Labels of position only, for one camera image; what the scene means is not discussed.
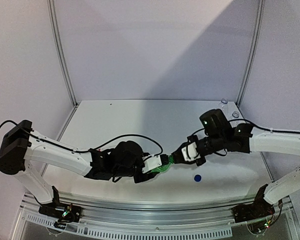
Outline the green plastic bottle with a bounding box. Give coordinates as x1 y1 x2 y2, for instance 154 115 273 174
150 154 175 173

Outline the clear Pepsi bottle blue label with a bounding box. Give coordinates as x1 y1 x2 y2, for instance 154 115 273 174
218 98 229 113

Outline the clear bottle small blue label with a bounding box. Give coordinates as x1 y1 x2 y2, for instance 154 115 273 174
231 110 240 120

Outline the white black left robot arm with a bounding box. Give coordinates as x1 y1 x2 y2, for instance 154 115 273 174
0 120 161 217

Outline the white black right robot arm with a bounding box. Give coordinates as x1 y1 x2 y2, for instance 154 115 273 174
171 109 300 223

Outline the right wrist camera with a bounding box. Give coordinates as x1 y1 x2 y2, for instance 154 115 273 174
181 135 200 163

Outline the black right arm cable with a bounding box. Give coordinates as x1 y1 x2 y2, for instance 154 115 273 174
192 118 300 157

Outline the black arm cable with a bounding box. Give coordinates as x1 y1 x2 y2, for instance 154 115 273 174
0 119 164 157
192 118 300 157

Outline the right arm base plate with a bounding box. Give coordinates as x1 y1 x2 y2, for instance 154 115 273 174
231 199 275 223

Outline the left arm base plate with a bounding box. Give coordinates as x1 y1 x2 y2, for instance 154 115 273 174
38 202 83 223

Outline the aluminium front rail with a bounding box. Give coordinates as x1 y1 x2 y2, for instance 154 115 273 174
11 193 300 240

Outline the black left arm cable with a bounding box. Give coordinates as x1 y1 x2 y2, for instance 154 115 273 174
0 119 164 157

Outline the right aluminium corner post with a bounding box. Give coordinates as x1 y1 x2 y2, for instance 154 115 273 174
235 0 265 108

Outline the aluminium corner post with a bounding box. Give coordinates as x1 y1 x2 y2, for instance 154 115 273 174
47 0 79 108
235 0 265 108

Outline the left aluminium corner post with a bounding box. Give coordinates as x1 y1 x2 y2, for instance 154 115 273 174
47 0 79 108

